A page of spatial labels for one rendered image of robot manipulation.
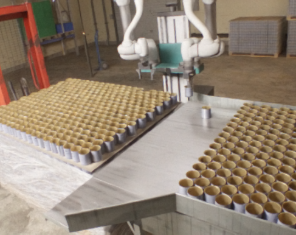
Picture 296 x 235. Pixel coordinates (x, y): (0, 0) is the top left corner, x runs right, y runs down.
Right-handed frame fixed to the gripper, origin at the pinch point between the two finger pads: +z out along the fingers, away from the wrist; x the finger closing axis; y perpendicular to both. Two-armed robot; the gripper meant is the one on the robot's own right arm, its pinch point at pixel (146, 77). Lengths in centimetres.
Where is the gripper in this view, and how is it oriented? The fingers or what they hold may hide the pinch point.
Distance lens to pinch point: 277.0
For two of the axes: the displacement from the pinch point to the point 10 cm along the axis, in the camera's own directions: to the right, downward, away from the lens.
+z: 1.2, 9.1, 4.0
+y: 5.0, -4.1, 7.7
